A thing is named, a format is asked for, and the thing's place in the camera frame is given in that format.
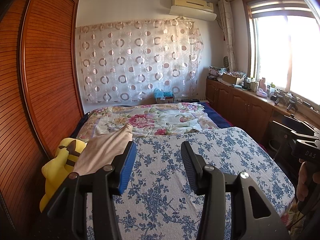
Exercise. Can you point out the window with wooden frame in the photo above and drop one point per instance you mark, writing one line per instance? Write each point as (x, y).
(283, 38)

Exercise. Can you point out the cardboard box on cabinet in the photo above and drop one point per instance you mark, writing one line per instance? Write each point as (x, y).
(233, 80)

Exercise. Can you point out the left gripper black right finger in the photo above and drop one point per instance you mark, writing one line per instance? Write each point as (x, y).
(193, 165)

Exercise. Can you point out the patterned window drape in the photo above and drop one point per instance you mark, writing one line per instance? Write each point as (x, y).
(226, 16)

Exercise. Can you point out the wall air conditioner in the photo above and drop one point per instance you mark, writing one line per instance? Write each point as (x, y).
(198, 9)

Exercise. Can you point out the person's right hand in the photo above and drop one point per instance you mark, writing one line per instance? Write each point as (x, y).
(303, 177)

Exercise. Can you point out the beige printed t-shirt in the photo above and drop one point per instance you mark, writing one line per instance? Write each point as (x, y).
(101, 150)

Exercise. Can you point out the circle patterned sheer curtain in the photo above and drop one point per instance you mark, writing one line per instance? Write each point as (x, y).
(125, 62)

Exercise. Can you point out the pink figurine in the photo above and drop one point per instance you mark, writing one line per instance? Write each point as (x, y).
(262, 88)

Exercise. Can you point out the teal item on box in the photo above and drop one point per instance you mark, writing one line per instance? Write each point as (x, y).
(163, 97)

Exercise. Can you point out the wooden sideboard cabinet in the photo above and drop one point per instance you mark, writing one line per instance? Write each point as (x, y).
(249, 112)

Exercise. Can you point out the blue floral white bedspread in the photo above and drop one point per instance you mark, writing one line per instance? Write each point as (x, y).
(159, 203)

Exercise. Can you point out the yellow plush toy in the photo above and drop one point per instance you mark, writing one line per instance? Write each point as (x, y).
(57, 169)

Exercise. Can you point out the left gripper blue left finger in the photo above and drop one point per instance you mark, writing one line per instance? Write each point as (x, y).
(123, 165)

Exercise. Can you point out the dark chair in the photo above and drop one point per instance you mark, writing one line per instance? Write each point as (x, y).
(288, 163)

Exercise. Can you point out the navy blue blanket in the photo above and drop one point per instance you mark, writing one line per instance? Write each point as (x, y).
(215, 117)

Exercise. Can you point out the pink floral quilt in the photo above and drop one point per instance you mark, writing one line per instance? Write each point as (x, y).
(147, 120)

